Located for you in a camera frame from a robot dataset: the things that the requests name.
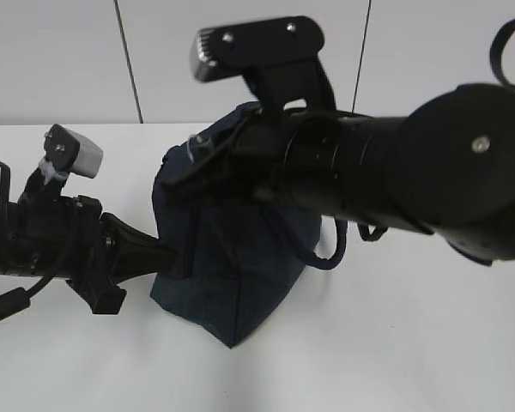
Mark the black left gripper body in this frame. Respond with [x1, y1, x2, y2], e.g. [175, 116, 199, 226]
[67, 195, 126, 314]

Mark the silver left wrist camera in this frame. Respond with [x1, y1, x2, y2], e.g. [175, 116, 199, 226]
[44, 124, 104, 179]

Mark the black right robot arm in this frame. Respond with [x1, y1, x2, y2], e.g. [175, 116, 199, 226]
[160, 84, 515, 263]

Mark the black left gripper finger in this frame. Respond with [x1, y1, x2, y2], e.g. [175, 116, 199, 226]
[100, 213, 177, 285]

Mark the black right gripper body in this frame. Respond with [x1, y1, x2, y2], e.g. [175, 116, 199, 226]
[161, 109, 292, 209]

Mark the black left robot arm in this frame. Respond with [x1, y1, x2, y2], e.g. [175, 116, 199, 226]
[0, 197, 177, 321]

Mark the dark navy fabric lunch bag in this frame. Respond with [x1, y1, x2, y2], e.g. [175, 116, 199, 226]
[149, 101, 349, 349]

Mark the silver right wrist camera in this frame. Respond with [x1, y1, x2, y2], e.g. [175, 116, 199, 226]
[190, 15, 336, 121]

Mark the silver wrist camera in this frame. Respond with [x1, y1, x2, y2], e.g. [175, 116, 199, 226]
[44, 124, 104, 179]
[190, 15, 336, 121]

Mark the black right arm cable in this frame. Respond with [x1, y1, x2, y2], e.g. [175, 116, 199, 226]
[488, 12, 515, 91]

